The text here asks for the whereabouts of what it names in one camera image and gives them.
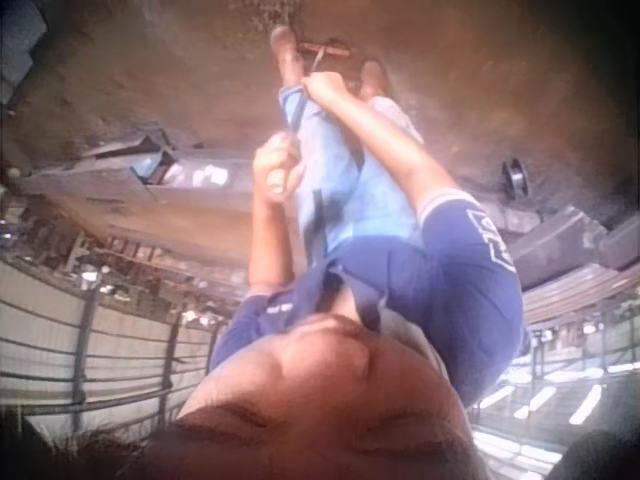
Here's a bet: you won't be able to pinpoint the person's left hand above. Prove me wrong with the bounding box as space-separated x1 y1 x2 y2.
251 132 307 204

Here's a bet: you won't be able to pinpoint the person's right hand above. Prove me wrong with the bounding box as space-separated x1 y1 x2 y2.
302 71 352 110

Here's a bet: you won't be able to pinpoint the long-handled metal tool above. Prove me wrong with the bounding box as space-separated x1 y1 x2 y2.
272 40 354 199

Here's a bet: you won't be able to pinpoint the person's legs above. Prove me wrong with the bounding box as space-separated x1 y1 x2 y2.
268 24 426 269

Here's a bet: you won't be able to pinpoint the metal bar railing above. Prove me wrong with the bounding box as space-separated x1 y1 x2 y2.
0 279 229 434

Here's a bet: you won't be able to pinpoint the stack of dark slabs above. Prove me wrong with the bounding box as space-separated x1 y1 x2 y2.
508 203 640 289

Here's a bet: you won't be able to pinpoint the pile of corrugated metal sheets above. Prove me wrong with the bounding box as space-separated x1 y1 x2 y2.
519 263 640 329

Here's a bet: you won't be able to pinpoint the black wire spool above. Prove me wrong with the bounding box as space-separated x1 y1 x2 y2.
501 157 531 202

